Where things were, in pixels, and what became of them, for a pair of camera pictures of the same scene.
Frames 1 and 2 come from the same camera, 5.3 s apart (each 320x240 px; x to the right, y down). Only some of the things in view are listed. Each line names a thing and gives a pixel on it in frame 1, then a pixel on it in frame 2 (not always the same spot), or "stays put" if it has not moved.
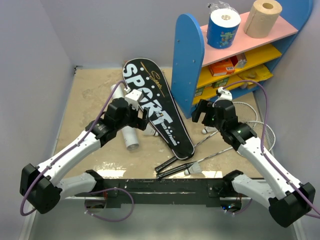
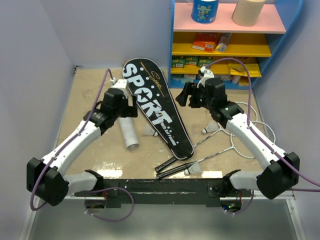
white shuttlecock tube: [130, 133] stays put
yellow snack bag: [257, 73] to [253, 69]
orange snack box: [223, 67] to [205, 41]
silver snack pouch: [242, 61] to [224, 41]
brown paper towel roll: [262, 19] to [247, 12]
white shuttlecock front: [196, 168] stays put
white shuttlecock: [150, 130] stays put
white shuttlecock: [209, 129] stays put
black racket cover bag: [162, 115] stays put
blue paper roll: [223, 23] to [204, 11]
